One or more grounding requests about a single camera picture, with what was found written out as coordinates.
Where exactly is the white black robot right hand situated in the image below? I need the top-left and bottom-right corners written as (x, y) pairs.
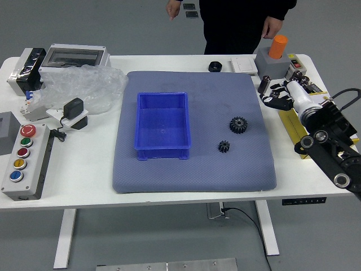
top-left (259, 80), bottom-right (319, 114)

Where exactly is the person's left hand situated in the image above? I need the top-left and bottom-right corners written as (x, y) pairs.
top-left (261, 15), bottom-right (284, 40)

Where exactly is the person's right hand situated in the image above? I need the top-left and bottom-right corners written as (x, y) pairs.
top-left (165, 2), bottom-right (181, 21)

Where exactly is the big black gear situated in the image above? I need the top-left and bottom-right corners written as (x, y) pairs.
top-left (228, 116), bottom-right (248, 135)

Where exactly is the small black gear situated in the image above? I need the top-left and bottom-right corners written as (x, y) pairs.
top-left (217, 140), bottom-right (232, 154)

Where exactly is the blue plastic bin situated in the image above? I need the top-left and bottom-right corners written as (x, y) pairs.
top-left (133, 91), bottom-right (192, 161)

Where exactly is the yellow white cardboard box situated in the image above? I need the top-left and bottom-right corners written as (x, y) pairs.
top-left (278, 90), bottom-right (360, 161)

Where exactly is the grey distribution box clear cover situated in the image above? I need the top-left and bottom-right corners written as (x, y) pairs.
top-left (38, 43), bottom-right (112, 82)

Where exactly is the grey under-table control box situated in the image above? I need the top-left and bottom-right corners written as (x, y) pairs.
top-left (206, 202), bottom-right (230, 220)

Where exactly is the plain grey box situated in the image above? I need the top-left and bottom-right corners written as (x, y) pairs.
top-left (0, 111), bottom-right (23, 156)

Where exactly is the black yellow small component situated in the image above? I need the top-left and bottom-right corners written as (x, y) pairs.
top-left (306, 81), bottom-right (324, 94)

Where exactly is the orange cylinder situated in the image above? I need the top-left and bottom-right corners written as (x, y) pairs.
top-left (267, 34), bottom-right (289, 60)

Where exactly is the person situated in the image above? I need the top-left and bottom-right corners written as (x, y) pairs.
top-left (199, 0), bottom-right (298, 55)

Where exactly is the grey block holder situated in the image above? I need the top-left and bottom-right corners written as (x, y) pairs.
top-left (255, 46), bottom-right (292, 80)

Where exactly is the black table control panel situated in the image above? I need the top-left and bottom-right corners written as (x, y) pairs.
top-left (281, 196), bottom-right (327, 206)

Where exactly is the clear plastic bag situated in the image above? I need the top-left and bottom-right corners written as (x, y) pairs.
top-left (27, 64), bottom-right (129, 116)

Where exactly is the grey-blue padded mat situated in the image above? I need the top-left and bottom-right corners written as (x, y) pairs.
top-left (112, 70), bottom-right (278, 194)

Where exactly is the white table leg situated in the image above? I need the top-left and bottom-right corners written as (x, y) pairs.
top-left (254, 200), bottom-right (280, 256)
top-left (52, 208), bottom-right (77, 269)

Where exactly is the black power adapter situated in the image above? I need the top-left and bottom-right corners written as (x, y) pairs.
top-left (63, 97), bottom-right (85, 119)

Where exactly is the white black adapter socket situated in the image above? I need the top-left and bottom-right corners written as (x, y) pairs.
top-left (45, 108), bottom-right (89, 131)

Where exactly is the white blue circuit breaker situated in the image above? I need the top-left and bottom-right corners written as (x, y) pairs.
top-left (19, 90), bottom-right (50, 123)

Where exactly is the grey five-button control station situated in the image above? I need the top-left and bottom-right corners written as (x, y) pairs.
top-left (0, 123), bottom-right (51, 202)

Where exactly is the silver metal plate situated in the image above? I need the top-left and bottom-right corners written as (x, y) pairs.
top-left (95, 257), bottom-right (238, 271)

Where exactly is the white red-black button switch box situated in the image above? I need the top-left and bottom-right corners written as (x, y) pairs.
top-left (284, 53), bottom-right (307, 81)

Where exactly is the white wall switch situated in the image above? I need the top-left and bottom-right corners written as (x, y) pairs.
top-left (230, 56), bottom-right (258, 76)

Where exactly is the black power cable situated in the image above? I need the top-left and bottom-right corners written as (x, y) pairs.
top-left (221, 207), bottom-right (273, 271)

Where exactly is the white black enclosure box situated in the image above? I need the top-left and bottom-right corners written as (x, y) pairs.
top-left (6, 47), bottom-right (47, 97)

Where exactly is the black adapter cord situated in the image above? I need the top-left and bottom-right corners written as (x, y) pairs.
top-left (49, 114), bottom-right (68, 143)

